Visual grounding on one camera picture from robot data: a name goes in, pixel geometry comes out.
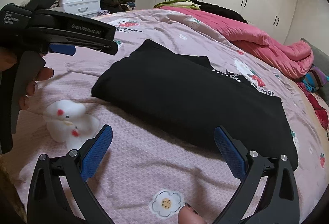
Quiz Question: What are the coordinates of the pink quilt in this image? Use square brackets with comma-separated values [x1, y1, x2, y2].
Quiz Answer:
[160, 6, 314, 79]

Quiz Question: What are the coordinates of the person's right hand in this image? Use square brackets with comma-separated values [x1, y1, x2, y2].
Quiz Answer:
[178, 202, 207, 224]

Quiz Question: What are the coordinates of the pink strawberry bed sheet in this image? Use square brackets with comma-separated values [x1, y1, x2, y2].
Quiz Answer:
[7, 9, 328, 223]

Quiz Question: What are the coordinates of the person's left hand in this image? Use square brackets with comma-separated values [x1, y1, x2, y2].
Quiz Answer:
[0, 48, 54, 110]

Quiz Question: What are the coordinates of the red and beige blanket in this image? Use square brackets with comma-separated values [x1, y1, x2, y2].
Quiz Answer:
[297, 82, 328, 130]

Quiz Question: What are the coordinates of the green blanket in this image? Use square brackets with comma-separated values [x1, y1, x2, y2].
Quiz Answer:
[153, 0, 200, 10]

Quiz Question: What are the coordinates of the striped colourful pillow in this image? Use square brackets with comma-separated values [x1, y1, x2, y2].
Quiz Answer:
[302, 65, 328, 93]

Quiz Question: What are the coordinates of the dark clothes pile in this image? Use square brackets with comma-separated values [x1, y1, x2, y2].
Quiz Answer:
[100, 0, 136, 14]

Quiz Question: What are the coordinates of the black clothing on bed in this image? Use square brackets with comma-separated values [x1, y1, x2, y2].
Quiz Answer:
[173, 0, 248, 24]

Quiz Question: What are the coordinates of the black printed sweatshirt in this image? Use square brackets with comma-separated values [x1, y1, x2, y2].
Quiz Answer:
[92, 40, 298, 169]

